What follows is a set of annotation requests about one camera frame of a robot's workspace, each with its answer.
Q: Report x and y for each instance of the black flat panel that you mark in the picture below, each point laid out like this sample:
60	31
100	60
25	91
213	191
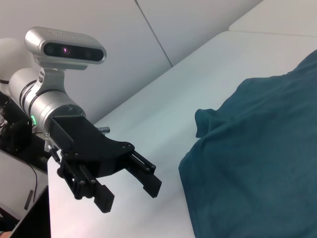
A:
34	218

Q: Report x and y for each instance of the black metal robot frame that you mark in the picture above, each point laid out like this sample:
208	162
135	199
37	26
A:
15	129

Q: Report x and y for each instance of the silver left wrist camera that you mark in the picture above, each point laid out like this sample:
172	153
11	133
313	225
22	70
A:
69	50

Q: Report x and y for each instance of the teal blue t-shirt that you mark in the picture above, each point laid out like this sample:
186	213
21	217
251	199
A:
247	153

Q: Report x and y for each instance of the silver round connector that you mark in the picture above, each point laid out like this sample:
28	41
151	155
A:
104	129

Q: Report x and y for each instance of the white cabinet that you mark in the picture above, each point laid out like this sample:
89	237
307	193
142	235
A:
15	178

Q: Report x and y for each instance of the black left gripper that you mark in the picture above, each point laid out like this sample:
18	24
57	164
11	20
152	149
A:
84	138

